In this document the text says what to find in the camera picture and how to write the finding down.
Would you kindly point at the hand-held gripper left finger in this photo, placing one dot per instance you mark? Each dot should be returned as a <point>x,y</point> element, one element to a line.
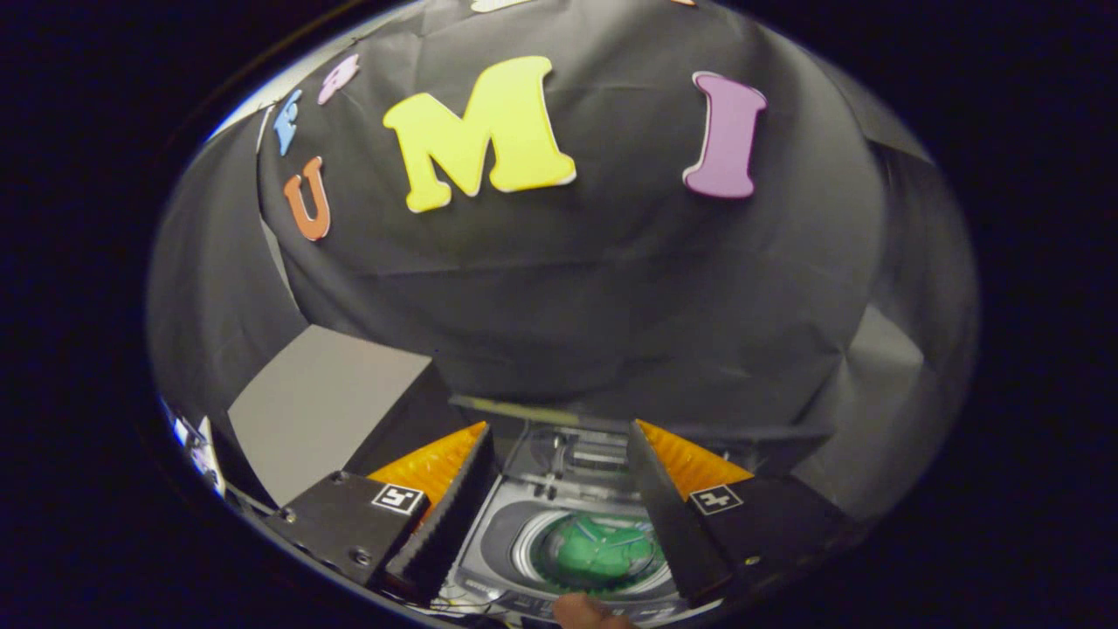
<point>450,524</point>

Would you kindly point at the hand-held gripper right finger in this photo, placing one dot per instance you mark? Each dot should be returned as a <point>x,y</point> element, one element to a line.
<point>668,524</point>

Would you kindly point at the grey washing machine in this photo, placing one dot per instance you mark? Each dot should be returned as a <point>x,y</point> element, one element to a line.
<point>511,542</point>

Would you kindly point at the green polo shirt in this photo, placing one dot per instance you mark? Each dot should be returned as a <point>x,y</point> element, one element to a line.
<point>603,550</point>

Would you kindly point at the dark washing machine lid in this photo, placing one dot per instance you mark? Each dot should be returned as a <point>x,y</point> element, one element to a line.
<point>576,459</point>

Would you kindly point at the black backdrop cloth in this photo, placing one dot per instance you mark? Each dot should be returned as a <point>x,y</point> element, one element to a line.
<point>594,288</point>

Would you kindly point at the white device stand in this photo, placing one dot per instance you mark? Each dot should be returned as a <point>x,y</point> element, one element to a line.
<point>205,450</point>

